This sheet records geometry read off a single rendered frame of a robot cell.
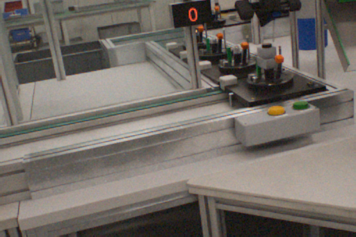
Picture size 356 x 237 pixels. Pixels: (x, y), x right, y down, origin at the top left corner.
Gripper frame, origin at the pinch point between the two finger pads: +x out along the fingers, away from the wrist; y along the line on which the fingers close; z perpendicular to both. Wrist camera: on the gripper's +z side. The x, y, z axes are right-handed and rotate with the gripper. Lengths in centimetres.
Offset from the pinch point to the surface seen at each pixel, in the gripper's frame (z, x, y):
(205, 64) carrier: 11.9, 35.4, 9.5
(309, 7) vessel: 48, 56, -57
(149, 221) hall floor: -2, 155, 31
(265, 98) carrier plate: -22.6, 6.9, 6.9
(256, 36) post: 62, 90, -43
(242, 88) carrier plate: -12.8, 15.5, 8.5
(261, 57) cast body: -8.4, 7.5, 2.3
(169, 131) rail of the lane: -27.6, 3.8, 36.4
